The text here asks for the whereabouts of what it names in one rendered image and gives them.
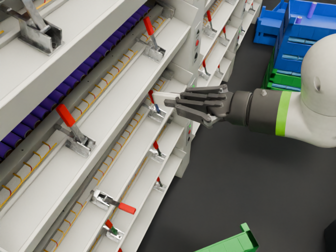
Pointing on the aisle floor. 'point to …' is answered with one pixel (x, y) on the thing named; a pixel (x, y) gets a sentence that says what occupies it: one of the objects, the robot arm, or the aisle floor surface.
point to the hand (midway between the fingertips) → (166, 99)
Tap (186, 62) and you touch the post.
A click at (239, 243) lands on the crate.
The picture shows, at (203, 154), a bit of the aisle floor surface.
